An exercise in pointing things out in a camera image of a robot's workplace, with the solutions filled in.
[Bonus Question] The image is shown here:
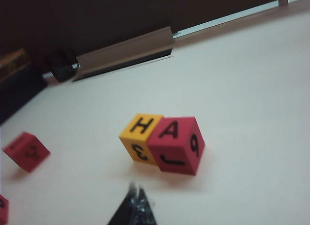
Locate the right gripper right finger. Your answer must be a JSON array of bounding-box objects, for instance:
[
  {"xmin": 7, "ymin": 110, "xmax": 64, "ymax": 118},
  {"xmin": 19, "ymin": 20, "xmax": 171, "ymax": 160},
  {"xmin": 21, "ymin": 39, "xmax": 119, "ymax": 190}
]
[{"xmin": 137, "ymin": 186, "xmax": 157, "ymax": 225}]

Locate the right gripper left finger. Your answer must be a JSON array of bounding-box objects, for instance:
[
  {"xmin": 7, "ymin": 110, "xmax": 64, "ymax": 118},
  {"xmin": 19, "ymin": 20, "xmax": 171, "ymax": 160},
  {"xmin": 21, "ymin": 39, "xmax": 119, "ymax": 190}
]
[{"xmin": 108, "ymin": 182, "xmax": 138, "ymax": 225}]

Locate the yellow foam block H 3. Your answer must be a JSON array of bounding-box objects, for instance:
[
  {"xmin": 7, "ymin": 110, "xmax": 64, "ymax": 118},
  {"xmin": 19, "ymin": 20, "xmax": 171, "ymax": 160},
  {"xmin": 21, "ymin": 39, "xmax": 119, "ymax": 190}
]
[{"xmin": 118, "ymin": 113, "xmax": 164, "ymax": 166}]

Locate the red foam block A J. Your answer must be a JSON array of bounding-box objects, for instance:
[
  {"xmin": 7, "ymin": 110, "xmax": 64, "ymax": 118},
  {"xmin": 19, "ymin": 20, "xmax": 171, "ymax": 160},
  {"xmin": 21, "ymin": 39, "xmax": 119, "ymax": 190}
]
[{"xmin": 147, "ymin": 116, "xmax": 206, "ymax": 177}]

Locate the red foam block T I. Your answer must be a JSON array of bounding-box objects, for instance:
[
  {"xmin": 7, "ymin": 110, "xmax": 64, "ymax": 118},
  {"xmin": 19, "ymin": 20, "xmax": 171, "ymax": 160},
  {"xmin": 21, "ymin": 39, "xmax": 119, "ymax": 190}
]
[{"xmin": 2, "ymin": 131, "xmax": 51, "ymax": 174}]

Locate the red foam block O R 7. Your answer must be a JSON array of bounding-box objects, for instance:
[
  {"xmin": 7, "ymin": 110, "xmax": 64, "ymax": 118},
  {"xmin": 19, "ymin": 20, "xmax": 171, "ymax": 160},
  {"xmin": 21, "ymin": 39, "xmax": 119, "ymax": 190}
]
[{"xmin": 0, "ymin": 194, "xmax": 9, "ymax": 225}]

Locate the dark blue case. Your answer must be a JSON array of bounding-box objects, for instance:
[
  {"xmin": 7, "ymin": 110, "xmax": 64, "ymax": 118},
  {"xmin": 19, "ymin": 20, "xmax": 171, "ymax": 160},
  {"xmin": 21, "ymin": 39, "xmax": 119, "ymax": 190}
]
[{"xmin": 0, "ymin": 64, "xmax": 48, "ymax": 125}]

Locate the yellow patterned box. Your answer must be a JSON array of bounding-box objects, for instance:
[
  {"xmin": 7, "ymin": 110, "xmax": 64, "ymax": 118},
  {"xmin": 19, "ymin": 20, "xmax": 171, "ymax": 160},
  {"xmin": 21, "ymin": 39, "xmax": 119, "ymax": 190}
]
[{"xmin": 0, "ymin": 48, "xmax": 32, "ymax": 84}]

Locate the brown desk divider panel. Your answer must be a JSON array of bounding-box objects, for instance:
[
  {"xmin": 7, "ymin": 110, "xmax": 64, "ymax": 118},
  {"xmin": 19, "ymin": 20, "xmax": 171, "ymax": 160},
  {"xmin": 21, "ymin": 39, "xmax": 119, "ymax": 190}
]
[{"xmin": 0, "ymin": 0, "xmax": 283, "ymax": 73}]

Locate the beige divider bracket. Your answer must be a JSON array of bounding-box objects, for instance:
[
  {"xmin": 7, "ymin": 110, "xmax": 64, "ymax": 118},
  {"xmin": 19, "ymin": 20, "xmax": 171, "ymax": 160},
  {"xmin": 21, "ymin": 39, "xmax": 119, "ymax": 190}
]
[{"xmin": 72, "ymin": 26, "xmax": 175, "ymax": 82}]

